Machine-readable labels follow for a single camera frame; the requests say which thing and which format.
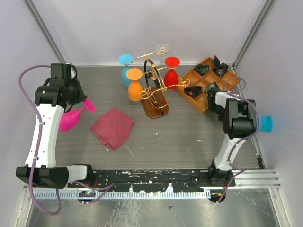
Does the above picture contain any dark patterned rolled tie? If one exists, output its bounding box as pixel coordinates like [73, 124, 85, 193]
[213, 55, 228, 77]

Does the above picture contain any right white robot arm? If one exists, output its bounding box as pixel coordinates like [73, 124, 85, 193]
[206, 88, 258, 186]

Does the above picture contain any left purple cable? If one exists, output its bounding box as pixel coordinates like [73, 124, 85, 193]
[18, 64, 116, 216]

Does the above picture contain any clear wine glass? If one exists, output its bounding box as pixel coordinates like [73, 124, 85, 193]
[156, 43, 169, 65]

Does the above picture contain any blue floral folded tie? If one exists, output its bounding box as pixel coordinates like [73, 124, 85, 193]
[205, 82, 221, 96]

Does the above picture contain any red wine glass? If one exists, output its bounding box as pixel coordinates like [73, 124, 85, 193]
[164, 56, 180, 89]

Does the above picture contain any wooden compartment tray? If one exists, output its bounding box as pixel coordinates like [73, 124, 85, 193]
[175, 57, 240, 114]

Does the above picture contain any orange wine glass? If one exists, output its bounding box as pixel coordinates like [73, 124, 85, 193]
[126, 68, 143, 102]

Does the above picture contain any dark green rolled tie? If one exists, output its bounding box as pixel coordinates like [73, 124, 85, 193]
[194, 64, 210, 76]

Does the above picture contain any pink wine glass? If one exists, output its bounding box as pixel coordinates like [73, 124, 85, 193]
[59, 99, 95, 132]

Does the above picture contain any gold wire wine glass rack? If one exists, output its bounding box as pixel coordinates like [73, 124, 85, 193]
[129, 52, 190, 119]

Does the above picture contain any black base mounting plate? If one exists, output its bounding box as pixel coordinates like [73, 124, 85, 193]
[68, 168, 235, 193]

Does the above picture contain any blue wine glass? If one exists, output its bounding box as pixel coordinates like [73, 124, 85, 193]
[260, 116, 273, 133]
[118, 54, 133, 87]

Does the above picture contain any dark red cloth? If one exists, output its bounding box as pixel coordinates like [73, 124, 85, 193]
[90, 108, 135, 151]

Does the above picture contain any black rolled tie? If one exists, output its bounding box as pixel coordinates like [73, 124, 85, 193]
[183, 86, 203, 99]

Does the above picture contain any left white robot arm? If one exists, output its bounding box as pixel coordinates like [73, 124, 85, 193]
[16, 63, 95, 189]

